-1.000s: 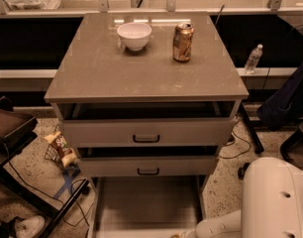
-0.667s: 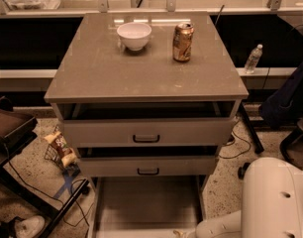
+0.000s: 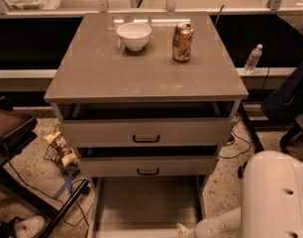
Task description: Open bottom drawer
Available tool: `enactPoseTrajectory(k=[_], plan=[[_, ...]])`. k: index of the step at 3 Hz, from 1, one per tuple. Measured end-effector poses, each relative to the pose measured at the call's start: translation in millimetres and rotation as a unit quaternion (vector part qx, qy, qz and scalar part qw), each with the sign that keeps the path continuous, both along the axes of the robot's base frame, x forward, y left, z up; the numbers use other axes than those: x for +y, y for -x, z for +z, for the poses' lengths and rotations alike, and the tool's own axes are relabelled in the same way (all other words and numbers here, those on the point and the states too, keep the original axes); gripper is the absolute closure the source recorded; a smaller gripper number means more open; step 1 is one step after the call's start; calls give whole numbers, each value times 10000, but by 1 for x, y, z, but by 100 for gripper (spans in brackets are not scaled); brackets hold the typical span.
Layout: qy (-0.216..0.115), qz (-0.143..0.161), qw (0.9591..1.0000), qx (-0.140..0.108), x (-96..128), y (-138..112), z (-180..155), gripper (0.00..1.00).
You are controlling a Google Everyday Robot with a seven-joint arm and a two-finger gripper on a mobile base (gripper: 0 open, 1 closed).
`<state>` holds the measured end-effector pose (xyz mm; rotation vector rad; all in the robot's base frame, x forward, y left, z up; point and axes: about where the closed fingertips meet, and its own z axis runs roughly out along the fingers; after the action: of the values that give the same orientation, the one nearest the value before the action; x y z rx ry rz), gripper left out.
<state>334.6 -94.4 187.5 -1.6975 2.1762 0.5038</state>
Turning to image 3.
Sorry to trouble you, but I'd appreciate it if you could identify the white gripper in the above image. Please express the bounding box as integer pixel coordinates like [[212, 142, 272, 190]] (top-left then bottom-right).
[[176, 223, 197, 238]]

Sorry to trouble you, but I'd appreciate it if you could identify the drawer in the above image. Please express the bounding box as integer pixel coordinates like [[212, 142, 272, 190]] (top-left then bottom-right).
[[58, 118, 236, 148], [87, 176, 203, 238], [77, 156, 217, 178]]

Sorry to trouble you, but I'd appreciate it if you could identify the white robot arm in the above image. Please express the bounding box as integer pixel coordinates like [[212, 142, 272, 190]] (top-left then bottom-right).
[[177, 151, 303, 238]]

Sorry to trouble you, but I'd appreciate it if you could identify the grey drawer cabinet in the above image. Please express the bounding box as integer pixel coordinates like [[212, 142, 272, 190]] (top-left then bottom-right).
[[44, 11, 250, 196]]

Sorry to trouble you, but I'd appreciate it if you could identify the snack chip bag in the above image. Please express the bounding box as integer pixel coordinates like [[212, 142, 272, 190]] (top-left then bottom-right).
[[45, 131, 77, 168]]

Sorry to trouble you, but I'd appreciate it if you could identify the white shoe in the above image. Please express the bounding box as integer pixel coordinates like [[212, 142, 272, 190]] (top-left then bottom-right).
[[14, 215, 45, 238]]

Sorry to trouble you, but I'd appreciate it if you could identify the black office chair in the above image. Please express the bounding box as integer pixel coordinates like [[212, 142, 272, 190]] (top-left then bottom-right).
[[238, 111, 303, 179]]

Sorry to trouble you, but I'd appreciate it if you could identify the dark blue jacket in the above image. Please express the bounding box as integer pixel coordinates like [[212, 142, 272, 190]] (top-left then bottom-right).
[[261, 60, 303, 124]]

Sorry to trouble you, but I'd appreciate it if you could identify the clear plastic water bottle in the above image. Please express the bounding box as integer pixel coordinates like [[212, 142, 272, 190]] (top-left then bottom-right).
[[245, 44, 263, 74]]

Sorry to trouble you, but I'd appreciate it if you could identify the golden soda can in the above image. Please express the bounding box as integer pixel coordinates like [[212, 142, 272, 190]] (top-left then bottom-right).
[[172, 22, 194, 62]]

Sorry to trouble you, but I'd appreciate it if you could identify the white bowl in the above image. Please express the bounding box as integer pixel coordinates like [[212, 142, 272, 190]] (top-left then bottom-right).
[[117, 22, 152, 51]]

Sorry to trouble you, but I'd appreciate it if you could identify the black side cart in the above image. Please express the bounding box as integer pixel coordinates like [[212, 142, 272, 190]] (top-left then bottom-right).
[[0, 95, 90, 238]]

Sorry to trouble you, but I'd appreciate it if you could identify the black cable right floor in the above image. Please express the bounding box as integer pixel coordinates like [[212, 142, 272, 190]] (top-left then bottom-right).
[[218, 119, 253, 161]]

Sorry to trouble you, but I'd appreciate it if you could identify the black floor cable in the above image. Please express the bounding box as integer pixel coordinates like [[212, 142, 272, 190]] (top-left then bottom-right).
[[2, 142, 95, 238]]

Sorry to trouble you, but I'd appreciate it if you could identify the small wire basket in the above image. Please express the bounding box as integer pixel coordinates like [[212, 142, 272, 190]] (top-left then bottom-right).
[[46, 141, 65, 169]]

